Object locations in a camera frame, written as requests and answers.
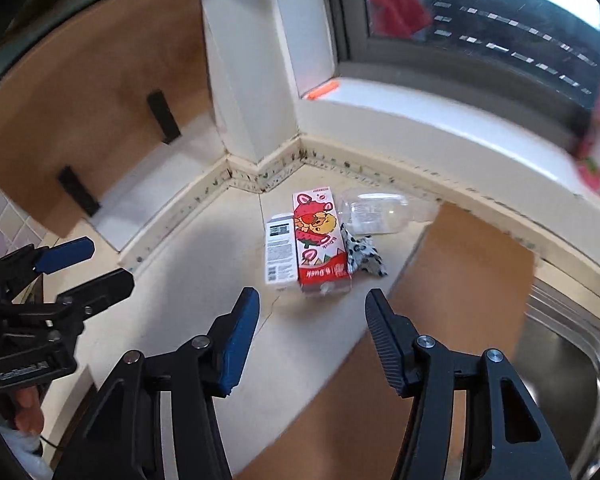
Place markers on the person's left hand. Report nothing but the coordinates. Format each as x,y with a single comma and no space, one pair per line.
30,405

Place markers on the stainless steel sink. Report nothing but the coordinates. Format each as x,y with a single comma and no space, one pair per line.
570,360

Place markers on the dark window frame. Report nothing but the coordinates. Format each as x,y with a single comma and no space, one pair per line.
350,10

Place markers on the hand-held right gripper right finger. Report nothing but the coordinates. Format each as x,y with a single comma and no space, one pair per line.
385,340

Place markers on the red white milk carton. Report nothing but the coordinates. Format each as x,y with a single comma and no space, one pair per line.
320,240

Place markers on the clear plastic bottle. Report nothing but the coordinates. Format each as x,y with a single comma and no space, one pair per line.
375,210

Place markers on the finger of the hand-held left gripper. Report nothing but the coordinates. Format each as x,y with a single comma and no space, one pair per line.
105,285
65,255

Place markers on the brown cardboard sheet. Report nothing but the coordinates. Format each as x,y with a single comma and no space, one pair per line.
460,270

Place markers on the black white patterned wrapper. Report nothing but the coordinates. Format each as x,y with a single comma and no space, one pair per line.
365,255

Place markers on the wooden cutting board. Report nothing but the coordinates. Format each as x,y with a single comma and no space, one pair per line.
80,85

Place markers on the small orange strip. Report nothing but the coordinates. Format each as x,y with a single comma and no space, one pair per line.
325,89

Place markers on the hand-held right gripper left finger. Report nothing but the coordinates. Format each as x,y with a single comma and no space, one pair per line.
240,340

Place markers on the black cutting board bracket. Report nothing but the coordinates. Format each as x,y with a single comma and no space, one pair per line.
79,191
164,117

